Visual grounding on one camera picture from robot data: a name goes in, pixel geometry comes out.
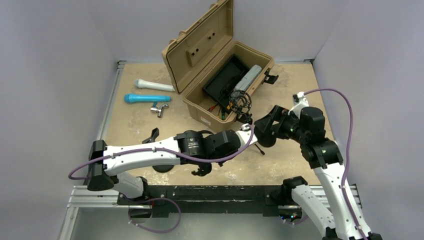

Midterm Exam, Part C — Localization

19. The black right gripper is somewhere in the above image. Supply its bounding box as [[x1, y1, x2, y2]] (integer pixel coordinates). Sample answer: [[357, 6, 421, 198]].
[[255, 104, 309, 144]]

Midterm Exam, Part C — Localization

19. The black tripod shock mount stand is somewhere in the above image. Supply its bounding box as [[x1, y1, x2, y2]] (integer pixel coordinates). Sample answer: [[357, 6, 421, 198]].
[[228, 91, 265, 156]]

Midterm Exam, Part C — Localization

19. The black round-base shock mount stand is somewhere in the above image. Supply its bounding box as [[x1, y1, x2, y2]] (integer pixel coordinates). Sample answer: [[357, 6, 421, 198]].
[[191, 130, 277, 177]]

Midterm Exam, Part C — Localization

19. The black round-base clip stand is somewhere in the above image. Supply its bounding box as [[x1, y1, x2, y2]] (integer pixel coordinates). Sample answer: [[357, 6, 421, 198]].
[[142, 128, 175, 173]]

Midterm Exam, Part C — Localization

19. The white mesh-head microphone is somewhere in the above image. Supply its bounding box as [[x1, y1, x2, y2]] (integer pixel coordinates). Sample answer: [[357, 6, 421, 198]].
[[134, 78, 175, 92]]

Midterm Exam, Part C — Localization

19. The blue microphone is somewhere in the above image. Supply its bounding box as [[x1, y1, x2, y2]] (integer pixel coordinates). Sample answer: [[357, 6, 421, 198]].
[[123, 93, 172, 104]]

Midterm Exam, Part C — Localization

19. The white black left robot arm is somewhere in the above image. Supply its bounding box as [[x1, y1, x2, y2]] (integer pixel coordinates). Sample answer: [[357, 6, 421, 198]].
[[87, 129, 255, 205]]

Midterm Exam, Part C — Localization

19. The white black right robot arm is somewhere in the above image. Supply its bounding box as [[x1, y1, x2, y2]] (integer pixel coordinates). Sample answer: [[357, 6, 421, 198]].
[[254, 105, 382, 240]]

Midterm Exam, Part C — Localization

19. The grey plastic bit box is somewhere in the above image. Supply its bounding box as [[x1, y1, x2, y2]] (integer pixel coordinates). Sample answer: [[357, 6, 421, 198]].
[[233, 64, 263, 92]]

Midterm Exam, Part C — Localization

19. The black tool tray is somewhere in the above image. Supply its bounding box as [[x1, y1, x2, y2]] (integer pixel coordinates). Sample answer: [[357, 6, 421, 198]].
[[203, 54, 249, 105]]

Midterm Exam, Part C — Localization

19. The tan plastic tool case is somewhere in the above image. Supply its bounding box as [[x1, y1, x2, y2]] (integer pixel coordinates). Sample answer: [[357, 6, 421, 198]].
[[161, 0, 274, 132]]

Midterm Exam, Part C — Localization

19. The chrome angle valve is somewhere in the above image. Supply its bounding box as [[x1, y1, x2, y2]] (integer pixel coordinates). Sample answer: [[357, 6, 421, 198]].
[[150, 102, 169, 118]]

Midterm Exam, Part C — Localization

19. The yellow handle screwdriver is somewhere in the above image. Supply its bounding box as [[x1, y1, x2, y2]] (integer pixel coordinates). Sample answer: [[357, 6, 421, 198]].
[[227, 102, 236, 111]]

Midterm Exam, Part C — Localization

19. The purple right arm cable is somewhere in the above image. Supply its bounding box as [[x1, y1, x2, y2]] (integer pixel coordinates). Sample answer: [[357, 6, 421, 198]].
[[303, 88, 370, 240]]

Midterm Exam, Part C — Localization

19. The red handle tool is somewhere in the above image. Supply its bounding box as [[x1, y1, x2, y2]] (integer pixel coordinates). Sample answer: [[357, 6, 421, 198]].
[[207, 104, 218, 113]]

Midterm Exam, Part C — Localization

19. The black mounting base plate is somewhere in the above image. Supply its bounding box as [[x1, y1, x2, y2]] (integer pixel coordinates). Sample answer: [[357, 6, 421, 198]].
[[117, 185, 302, 219]]

